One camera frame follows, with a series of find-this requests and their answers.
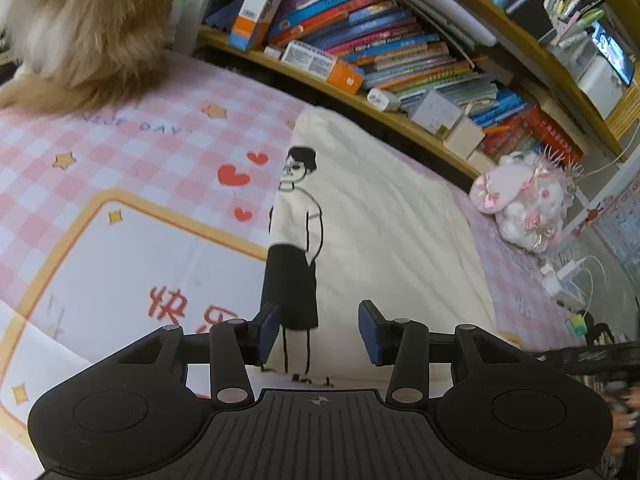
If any small green packet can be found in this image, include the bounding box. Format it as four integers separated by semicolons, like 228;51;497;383
565;312;591;338

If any white power adapter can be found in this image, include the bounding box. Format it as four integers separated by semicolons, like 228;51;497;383
542;257;596;311

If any cream printed t-shirt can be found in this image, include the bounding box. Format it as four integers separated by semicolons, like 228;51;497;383
260;106;498;386

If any cream square box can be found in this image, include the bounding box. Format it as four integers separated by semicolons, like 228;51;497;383
444;115;487;161

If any lit phone screen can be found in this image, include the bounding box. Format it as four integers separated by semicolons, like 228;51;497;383
587;20;636;86

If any bundle of pastel pens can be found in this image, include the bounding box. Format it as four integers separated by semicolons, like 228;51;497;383
542;0;606;51

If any white charger plug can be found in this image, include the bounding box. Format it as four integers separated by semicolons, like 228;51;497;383
366;87;402;112

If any wooden bookshelf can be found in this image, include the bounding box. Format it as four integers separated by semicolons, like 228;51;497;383
197;0;640;181

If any colourful wall poster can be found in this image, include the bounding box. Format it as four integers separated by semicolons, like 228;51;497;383
570;180;640;266

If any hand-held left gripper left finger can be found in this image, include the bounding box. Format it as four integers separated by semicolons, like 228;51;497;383
145;301;282;407

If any stack of red volumes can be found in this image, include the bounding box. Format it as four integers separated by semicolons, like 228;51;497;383
477;104;585;171

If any white frame post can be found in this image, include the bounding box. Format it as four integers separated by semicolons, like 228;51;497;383
172;0;223;53

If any pink white bunny plush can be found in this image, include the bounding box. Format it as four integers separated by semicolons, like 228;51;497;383
469;145;586;253

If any small white box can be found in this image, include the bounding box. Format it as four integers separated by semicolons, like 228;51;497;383
467;150;498;173

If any pink checked printed blanket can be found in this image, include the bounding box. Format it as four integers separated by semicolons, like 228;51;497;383
0;52;596;480

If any black pen holder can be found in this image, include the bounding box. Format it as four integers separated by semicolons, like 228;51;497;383
505;0;551;41

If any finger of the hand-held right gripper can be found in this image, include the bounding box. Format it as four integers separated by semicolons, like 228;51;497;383
530;342;640;377

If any flat orange blue box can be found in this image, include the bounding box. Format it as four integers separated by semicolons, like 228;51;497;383
280;41;366;95

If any row of colourful books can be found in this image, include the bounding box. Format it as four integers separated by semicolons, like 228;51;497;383
205;0;531;131

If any tan fluffy plush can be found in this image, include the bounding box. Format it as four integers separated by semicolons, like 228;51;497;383
0;0;181;111

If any tall orange blue box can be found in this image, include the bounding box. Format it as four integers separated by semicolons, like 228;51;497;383
229;0;290;52

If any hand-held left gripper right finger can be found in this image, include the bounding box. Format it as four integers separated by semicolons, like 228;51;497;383
358;300;501;406

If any white cardboard box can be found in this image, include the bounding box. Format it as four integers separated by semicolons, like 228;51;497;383
410;90;466;138

